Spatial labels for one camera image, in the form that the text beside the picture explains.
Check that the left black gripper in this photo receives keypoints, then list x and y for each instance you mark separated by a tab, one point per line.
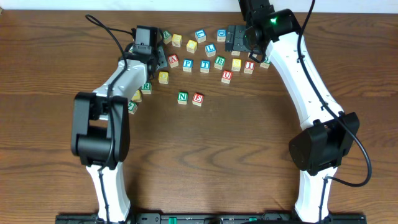
161	58

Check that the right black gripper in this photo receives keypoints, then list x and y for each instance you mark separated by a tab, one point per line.
237	38

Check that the green N block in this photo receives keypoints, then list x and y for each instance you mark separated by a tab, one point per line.
182	98

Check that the red E block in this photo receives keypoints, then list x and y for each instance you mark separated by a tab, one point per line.
197	99

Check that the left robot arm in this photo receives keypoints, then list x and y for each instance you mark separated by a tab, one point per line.
101	132

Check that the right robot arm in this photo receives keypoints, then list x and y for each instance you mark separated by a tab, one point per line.
327	131

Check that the blue 5 block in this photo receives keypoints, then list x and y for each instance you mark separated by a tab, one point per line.
235	53

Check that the red A block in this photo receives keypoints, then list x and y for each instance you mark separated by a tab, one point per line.
173	60

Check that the blue D block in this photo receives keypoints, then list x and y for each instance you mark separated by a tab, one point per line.
221	35

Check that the yellow O block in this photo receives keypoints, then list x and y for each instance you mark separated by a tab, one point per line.
163	77

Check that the green B block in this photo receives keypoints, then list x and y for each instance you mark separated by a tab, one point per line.
219	62

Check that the blue L block middle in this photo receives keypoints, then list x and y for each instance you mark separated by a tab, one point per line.
210	50

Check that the blue l block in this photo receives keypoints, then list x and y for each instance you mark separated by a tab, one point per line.
210	50
200	36

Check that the green Z block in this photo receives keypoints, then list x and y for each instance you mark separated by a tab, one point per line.
167	37

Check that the yellow block top row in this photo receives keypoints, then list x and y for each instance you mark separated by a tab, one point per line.
177	40

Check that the blue P block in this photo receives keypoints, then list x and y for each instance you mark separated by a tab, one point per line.
187	65

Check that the red I block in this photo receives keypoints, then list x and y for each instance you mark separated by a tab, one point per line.
249	67

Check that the green R block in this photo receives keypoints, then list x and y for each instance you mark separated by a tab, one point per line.
146	89

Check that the blue L block top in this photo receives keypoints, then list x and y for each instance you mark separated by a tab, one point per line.
200	36

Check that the yellow block second row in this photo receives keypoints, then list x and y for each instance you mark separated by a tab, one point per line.
192	46

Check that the red U block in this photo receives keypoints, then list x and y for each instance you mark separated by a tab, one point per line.
226	76

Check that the blue T block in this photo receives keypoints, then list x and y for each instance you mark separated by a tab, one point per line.
205	66

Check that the green J block right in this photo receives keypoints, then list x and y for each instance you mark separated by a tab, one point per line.
266	63

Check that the green 4 block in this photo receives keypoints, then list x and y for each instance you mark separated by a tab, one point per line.
132	107

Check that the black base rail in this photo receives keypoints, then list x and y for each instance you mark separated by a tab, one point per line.
155	218

